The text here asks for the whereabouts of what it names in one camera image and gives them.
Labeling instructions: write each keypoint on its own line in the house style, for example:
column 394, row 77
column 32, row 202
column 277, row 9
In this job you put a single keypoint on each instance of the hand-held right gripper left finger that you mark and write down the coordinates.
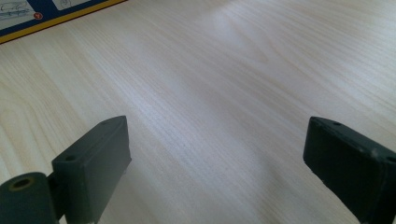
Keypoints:
column 93, row 174

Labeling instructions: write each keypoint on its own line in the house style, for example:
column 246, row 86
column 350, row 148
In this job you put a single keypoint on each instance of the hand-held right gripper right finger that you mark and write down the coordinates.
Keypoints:
column 351, row 168

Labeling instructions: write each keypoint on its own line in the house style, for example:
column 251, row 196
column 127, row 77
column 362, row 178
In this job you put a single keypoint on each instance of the blue yellow-edged printed sheet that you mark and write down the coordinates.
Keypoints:
column 31, row 15

